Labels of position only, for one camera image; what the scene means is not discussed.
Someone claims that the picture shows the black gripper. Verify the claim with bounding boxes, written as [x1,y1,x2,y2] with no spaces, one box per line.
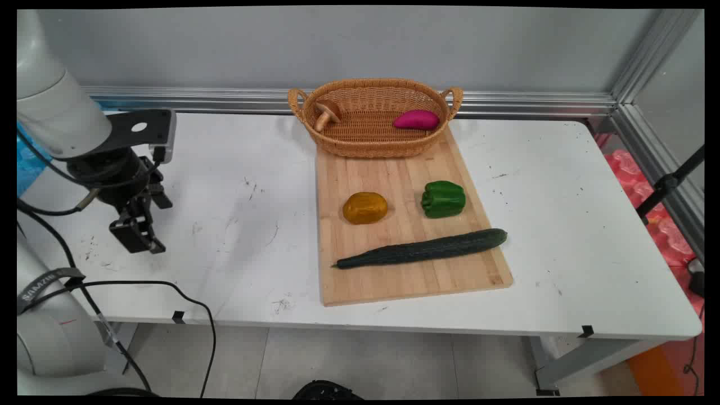
[66,147,174,255]

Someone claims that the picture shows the yellow toy bell pepper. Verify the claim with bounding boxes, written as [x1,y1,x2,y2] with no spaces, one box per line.
[343,192,388,225]

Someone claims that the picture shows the brown toy mushroom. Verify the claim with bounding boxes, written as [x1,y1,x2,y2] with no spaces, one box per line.
[314,100,342,133]

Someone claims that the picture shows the woven wicker basket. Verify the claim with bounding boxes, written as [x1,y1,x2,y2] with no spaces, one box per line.
[288,78,464,159]

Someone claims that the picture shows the black object on floor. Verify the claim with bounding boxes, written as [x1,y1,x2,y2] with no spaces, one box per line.
[292,380,364,400]

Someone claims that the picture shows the wooden cutting board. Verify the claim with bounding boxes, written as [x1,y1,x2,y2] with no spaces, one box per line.
[315,125,514,307]

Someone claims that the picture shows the dark green toy cucumber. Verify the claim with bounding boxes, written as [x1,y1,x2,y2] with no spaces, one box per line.
[332,228,508,269]

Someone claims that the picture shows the purple toy sweet potato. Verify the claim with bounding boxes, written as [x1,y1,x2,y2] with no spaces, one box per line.
[393,110,440,132]

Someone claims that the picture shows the green toy bell pepper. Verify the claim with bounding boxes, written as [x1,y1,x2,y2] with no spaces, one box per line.
[421,181,466,219]

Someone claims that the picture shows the grey table leg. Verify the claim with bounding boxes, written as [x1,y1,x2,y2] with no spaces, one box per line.
[529,336,668,396]

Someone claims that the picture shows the black tripod stand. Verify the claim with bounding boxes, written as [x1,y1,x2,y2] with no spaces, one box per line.
[636,145,705,226]

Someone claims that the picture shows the pink plastic packaging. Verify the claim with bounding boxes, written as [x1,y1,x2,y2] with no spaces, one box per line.
[595,132,705,317]

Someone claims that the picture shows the orange object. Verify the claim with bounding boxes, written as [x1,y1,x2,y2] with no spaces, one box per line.
[625,343,685,396]

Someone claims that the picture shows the black power adapter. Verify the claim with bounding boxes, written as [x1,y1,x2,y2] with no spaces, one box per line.
[687,259,705,299]

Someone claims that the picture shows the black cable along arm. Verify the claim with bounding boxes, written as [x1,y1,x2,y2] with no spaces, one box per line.
[17,200,154,393]

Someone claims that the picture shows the long black cable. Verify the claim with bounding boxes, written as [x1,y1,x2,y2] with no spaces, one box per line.
[67,280,218,396]

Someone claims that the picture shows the grey velcro strap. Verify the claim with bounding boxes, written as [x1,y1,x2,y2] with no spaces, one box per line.
[17,268,86,314]

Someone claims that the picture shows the horizontal aluminium frame rail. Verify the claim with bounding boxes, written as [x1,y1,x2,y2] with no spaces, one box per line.
[82,86,619,119]

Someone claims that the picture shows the aluminium frame side rail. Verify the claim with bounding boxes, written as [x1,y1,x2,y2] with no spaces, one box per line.
[610,103,705,265]

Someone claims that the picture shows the aluminium frame corner post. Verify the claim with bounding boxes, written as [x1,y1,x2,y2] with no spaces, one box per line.
[610,8,704,106]

